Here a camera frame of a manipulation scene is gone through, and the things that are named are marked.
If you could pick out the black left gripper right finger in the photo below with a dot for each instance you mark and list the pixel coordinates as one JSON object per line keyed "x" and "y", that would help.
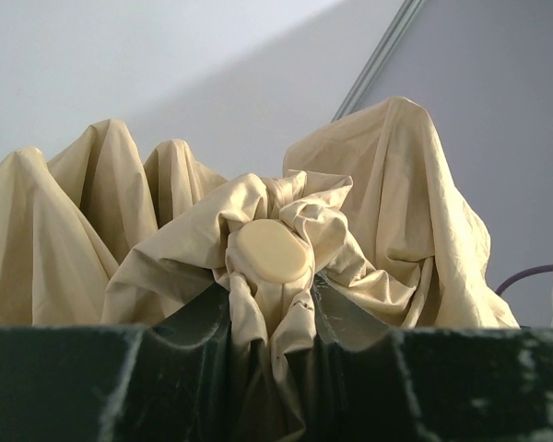
{"x": 382, "y": 383}

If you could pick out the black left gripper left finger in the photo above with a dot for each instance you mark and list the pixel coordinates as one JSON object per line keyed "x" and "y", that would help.
{"x": 168, "y": 382}

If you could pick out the beige folding umbrella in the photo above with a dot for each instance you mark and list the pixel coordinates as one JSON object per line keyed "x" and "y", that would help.
{"x": 96, "y": 235}

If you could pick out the right aluminium corner post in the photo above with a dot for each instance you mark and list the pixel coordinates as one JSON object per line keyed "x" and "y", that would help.
{"x": 401, "y": 22}

